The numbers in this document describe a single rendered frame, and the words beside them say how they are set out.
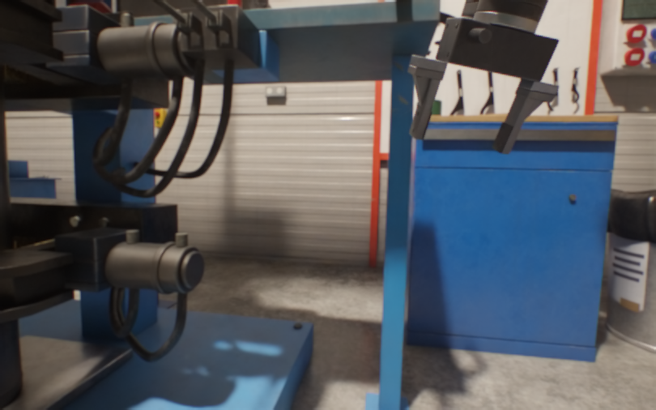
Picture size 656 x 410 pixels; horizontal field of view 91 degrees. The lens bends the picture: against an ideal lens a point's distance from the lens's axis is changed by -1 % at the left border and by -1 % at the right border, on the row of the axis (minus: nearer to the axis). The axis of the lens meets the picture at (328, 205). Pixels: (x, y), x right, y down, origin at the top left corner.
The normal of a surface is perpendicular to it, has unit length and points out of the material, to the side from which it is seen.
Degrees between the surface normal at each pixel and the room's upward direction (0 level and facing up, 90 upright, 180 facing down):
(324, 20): 90
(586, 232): 90
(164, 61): 131
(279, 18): 90
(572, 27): 90
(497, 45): 114
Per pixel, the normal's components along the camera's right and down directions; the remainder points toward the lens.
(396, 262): -0.16, 0.08
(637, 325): -0.96, 0.05
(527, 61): 0.07, 0.48
